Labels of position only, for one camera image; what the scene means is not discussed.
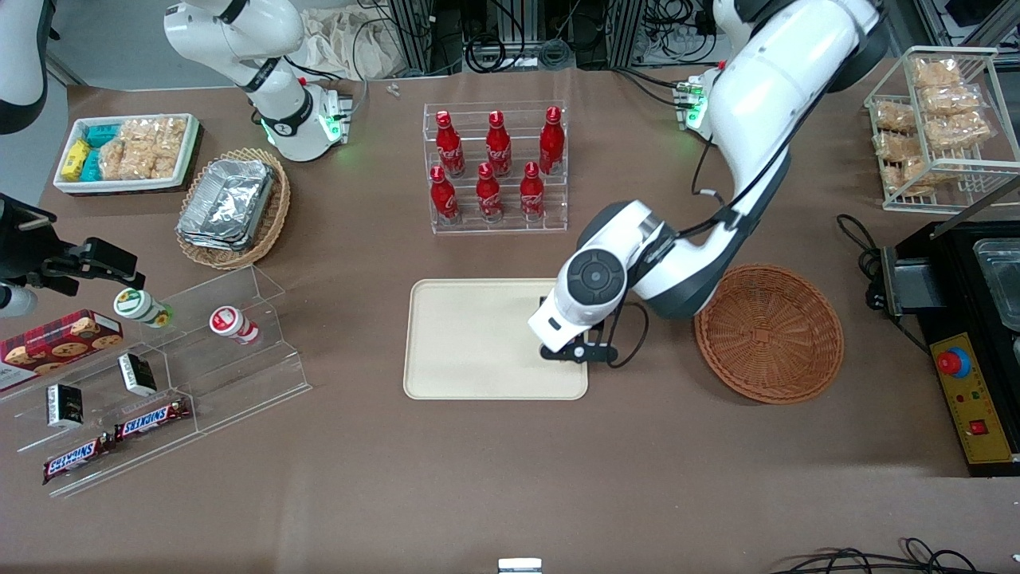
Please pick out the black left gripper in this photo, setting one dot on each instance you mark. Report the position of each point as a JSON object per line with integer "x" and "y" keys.
{"x": 543, "y": 300}

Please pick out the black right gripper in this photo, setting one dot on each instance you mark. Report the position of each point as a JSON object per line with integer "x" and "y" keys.
{"x": 22, "y": 249}

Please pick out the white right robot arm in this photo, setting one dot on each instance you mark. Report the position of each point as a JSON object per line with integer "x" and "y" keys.
{"x": 279, "y": 104}

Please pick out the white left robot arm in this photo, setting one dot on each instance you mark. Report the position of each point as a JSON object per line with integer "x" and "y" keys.
{"x": 757, "y": 104}

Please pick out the beige plastic serving tray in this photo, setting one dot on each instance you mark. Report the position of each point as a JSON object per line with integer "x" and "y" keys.
{"x": 470, "y": 339}

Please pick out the white rectangular snack tray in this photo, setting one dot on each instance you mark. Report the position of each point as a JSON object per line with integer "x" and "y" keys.
{"x": 187, "y": 159}

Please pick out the round brown wicker basket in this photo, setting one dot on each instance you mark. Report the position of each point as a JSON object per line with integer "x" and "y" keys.
{"x": 769, "y": 335}

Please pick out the oval light wicker basket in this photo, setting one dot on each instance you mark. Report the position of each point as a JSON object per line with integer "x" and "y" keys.
{"x": 275, "y": 215}

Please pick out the green lid yogurt cup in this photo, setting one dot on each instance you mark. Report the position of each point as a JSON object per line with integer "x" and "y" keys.
{"x": 139, "y": 307}

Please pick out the red cookie box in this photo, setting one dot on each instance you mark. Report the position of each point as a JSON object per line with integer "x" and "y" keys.
{"x": 56, "y": 347}

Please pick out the teal snack pack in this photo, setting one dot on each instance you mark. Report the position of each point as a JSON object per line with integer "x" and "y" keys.
{"x": 102, "y": 135}
{"x": 92, "y": 166}

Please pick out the yellow snack pack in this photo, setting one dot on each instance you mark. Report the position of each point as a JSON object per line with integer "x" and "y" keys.
{"x": 76, "y": 159}

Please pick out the small black drink carton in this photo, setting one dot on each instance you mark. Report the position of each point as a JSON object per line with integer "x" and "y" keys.
{"x": 137, "y": 375}
{"x": 64, "y": 406}

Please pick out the clear rice cracker bag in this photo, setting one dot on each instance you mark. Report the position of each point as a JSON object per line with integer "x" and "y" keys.
{"x": 143, "y": 147}

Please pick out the stacked aluminium foil trays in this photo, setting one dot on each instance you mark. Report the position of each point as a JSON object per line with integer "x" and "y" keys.
{"x": 227, "y": 203}

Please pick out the red lid yogurt cup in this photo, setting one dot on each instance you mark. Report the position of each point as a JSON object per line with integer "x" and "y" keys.
{"x": 231, "y": 323}

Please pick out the clear acrylic bottle rack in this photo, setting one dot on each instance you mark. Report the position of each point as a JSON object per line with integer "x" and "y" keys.
{"x": 498, "y": 227}

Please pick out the snickers chocolate bar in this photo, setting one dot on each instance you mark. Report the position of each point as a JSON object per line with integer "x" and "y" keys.
{"x": 151, "y": 419}
{"x": 76, "y": 460}

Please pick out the red cola bottle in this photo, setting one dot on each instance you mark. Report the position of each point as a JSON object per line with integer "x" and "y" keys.
{"x": 532, "y": 196}
{"x": 499, "y": 147}
{"x": 444, "y": 199}
{"x": 450, "y": 147}
{"x": 489, "y": 198}
{"x": 551, "y": 143}

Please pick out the clear acrylic stepped shelf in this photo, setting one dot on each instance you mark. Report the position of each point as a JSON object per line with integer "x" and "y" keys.
{"x": 239, "y": 375}

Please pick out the crumpled beige cloth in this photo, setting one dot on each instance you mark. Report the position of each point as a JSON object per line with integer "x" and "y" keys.
{"x": 343, "y": 44}

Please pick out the black appliance housing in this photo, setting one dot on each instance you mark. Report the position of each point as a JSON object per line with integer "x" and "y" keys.
{"x": 940, "y": 263}

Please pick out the red emergency stop button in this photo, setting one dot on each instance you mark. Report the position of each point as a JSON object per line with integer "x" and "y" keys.
{"x": 953, "y": 363}

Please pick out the clear bagged pastry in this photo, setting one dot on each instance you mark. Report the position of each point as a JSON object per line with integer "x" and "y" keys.
{"x": 936, "y": 72}
{"x": 959, "y": 130}
{"x": 895, "y": 117}
{"x": 899, "y": 146}
{"x": 916, "y": 175}
{"x": 952, "y": 99}

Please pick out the yellow emergency stop box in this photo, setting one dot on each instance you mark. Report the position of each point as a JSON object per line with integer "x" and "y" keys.
{"x": 976, "y": 414}

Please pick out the clear plastic container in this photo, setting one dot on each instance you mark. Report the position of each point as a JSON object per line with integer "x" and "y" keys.
{"x": 1000, "y": 279}

